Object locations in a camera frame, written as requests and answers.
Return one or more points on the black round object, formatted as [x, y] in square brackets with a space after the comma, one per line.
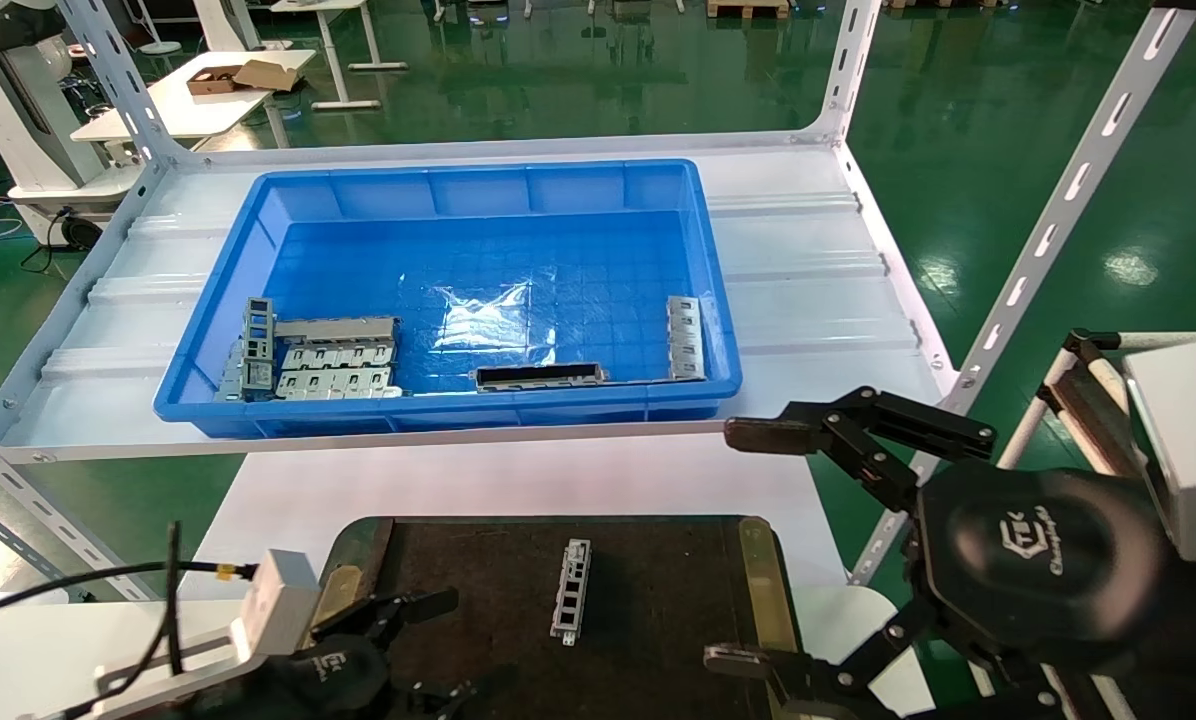
[83, 233]

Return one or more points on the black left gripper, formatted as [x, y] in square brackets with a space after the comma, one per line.
[328, 680]

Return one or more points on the plain gray metal channel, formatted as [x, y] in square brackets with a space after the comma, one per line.
[338, 328]

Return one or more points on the silver bracket with square holes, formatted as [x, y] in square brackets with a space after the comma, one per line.
[580, 547]

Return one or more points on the dark gray slotted bracket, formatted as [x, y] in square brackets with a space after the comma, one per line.
[258, 375]

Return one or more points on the white desk with cardboard box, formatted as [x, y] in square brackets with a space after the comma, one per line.
[188, 110]

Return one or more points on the large blue plastic bin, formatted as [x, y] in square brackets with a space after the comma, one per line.
[478, 190]

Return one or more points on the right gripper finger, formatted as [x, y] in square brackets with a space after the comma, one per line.
[768, 435]
[748, 662]

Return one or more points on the silver slotted metal bracket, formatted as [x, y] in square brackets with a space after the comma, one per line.
[230, 385]
[303, 356]
[685, 340]
[298, 385]

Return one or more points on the wooden pallet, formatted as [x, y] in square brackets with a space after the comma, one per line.
[748, 8]

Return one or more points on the white robot column with base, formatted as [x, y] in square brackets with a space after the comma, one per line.
[18, 110]

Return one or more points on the metal channel with black interior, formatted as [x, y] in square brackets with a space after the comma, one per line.
[538, 377]

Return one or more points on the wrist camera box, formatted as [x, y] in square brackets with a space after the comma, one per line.
[278, 600]
[1193, 450]

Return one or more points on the white round stand base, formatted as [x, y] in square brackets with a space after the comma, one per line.
[161, 46]

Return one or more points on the clear plastic film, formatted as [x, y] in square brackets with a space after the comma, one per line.
[478, 320]

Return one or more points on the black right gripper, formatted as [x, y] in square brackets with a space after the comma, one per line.
[1038, 560]

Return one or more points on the white desk with T-leg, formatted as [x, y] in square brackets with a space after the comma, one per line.
[333, 50]

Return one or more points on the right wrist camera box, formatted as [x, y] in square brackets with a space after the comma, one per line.
[1193, 450]

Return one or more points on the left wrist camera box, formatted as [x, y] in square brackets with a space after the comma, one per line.
[278, 600]

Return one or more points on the brown cardboard box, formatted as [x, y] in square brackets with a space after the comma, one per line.
[268, 75]

